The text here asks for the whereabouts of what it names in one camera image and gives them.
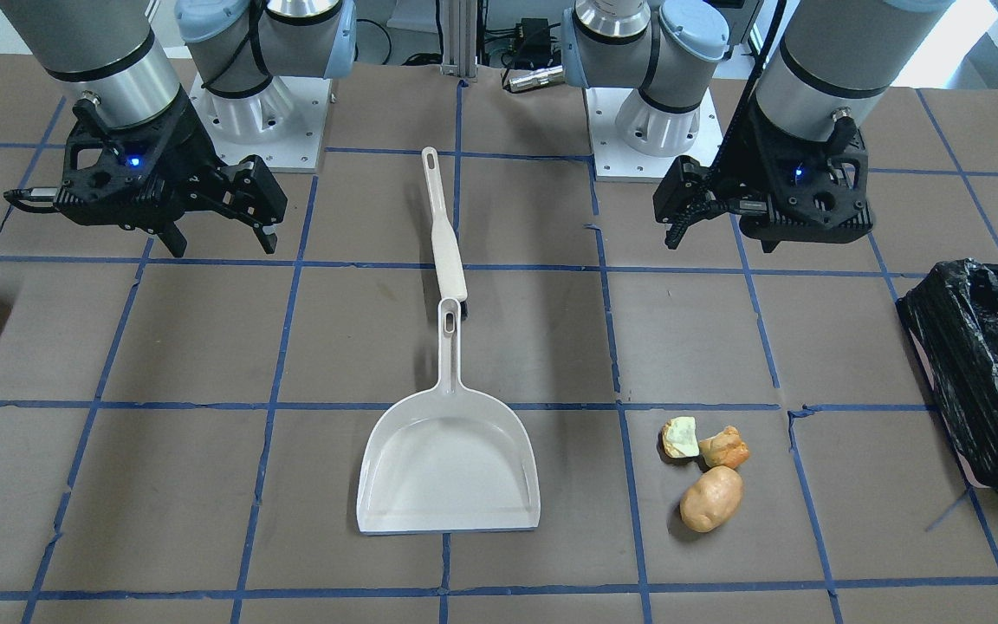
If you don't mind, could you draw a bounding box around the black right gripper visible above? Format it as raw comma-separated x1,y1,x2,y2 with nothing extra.
3,94,288,259

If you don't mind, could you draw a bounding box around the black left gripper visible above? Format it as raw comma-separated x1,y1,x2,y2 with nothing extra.
653,102,874,254

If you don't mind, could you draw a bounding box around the white plastic dustpan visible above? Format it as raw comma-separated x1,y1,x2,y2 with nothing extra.
355,299,542,536

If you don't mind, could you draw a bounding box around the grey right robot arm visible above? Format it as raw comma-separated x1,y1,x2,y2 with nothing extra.
0,1,357,257

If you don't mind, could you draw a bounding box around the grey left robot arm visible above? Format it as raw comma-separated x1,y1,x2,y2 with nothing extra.
560,1,950,253

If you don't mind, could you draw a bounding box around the bin with black bag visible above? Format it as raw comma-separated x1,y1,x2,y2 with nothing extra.
898,259,998,494

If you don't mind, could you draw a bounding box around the pale bread piece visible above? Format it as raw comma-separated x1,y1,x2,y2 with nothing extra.
660,416,701,459

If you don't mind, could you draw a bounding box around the orange bread piece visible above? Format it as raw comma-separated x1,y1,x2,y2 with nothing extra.
697,426,751,470

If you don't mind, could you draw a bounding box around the brown potato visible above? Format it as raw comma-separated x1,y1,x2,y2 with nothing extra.
678,466,744,533

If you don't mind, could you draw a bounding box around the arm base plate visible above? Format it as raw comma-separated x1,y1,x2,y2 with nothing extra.
585,88,723,185
190,75,334,173

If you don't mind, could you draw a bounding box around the aluminium frame post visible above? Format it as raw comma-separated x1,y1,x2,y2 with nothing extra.
435,1,484,82

